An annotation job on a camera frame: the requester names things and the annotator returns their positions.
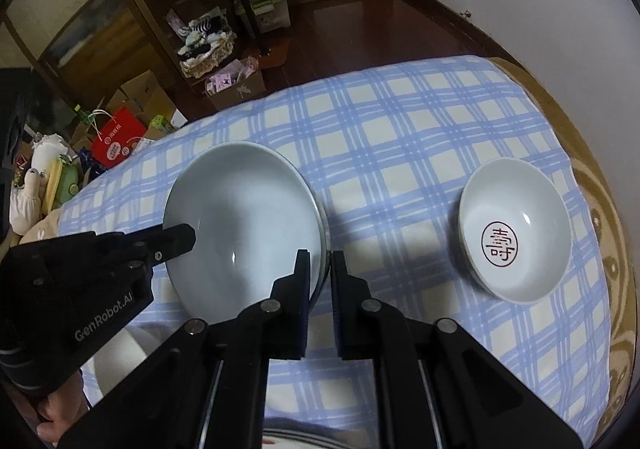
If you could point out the small box with pink packets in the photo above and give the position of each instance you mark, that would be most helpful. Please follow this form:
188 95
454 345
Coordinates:
239 81

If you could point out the white bowl with red character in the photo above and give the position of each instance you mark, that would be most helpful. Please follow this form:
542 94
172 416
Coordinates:
514 230

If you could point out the blue white checkered cloth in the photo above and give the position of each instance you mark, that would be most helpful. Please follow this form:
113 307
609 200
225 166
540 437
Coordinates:
400 178

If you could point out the green yellow plush toy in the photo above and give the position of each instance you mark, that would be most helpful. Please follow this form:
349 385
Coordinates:
62 184

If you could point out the large white cherry plate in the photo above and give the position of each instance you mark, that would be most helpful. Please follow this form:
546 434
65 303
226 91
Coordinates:
288 439

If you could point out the white plush toy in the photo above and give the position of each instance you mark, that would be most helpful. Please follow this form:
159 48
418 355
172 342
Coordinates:
26 201

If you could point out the person's left hand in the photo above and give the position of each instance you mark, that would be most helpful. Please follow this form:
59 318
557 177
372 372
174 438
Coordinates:
62 409

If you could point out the cardboard box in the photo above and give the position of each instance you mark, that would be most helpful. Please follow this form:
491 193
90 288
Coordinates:
145 98

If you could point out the wicker basket with items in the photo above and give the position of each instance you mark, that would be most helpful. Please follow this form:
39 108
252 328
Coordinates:
206 42

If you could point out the plain white bowl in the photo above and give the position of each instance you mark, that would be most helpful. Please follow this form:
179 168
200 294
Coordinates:
299 202
243 240

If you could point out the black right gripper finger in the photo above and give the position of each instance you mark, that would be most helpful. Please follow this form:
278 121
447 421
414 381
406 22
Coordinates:
435 385
163 244
205 387

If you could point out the red paper shopping bag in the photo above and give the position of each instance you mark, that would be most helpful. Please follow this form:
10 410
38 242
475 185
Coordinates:
117 138

